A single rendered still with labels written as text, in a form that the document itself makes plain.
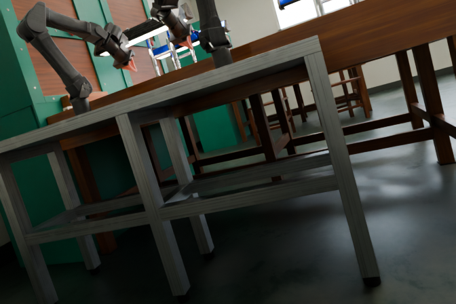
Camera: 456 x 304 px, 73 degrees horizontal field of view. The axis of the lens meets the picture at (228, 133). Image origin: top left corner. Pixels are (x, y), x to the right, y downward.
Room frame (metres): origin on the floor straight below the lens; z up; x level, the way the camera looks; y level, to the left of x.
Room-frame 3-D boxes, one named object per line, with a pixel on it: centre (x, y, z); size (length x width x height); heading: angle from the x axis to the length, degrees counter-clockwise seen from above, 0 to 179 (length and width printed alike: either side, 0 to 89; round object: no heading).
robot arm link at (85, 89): (1.24, 0.52, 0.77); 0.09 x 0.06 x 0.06; 55
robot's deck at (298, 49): (1.38, 0.16, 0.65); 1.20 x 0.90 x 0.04; 72
